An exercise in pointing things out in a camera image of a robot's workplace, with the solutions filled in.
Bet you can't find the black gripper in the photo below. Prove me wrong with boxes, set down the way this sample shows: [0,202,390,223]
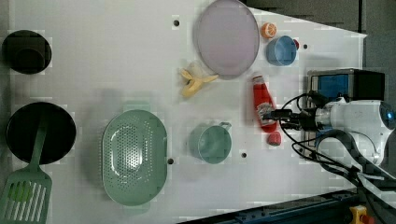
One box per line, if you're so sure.
[262,108,318,131]

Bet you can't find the red felt ketchup bottle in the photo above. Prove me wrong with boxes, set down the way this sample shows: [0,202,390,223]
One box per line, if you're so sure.
[252,76,277,133]

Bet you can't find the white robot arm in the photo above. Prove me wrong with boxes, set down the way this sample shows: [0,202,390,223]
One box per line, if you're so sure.
[258,97,395,207]

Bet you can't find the lilac oval plate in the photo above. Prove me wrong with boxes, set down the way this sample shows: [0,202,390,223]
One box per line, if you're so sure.
[195,0,260,76]

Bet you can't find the pink strawberry toy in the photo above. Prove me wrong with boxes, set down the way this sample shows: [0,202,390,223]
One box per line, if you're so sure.
[267,132,281,147]

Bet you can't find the blue bowl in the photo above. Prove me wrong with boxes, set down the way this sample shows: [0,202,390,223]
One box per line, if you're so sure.
[265,35,297,66]

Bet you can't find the black toaster oven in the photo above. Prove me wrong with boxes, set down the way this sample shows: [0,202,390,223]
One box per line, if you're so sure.
[306,68,386,144]

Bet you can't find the red strawberry toy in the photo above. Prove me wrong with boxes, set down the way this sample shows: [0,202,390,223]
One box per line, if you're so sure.
[293,39,300,49]

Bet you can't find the green mug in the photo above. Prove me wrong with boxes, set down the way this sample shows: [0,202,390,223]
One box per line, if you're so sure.
[188,121,233,164]

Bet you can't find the orange slice toy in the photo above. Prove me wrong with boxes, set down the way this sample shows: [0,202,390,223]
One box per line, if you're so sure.
[261,22,277,38]

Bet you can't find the peeled banana toy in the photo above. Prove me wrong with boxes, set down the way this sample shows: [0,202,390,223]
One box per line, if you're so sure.
[180,62,219,98]

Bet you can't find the green perforated colander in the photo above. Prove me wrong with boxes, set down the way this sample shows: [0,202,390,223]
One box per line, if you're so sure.
[102,109,167,206]

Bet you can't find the black pot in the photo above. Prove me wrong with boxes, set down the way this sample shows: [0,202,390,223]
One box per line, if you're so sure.
[2,30,52,75]

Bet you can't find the green slotted spatula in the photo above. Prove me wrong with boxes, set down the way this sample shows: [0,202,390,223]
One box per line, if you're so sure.
[1,119,52,224]

